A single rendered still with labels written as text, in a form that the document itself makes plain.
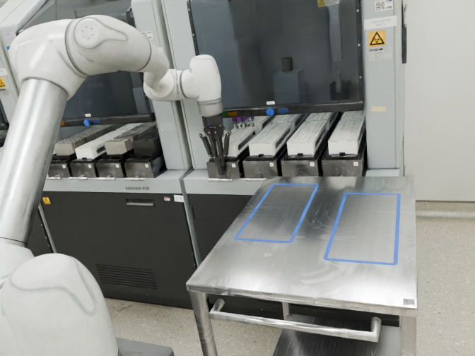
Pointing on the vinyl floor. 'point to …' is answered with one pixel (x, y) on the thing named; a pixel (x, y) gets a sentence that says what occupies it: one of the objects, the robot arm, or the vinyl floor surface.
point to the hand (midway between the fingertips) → (220, 165)
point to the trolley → (319, 264)
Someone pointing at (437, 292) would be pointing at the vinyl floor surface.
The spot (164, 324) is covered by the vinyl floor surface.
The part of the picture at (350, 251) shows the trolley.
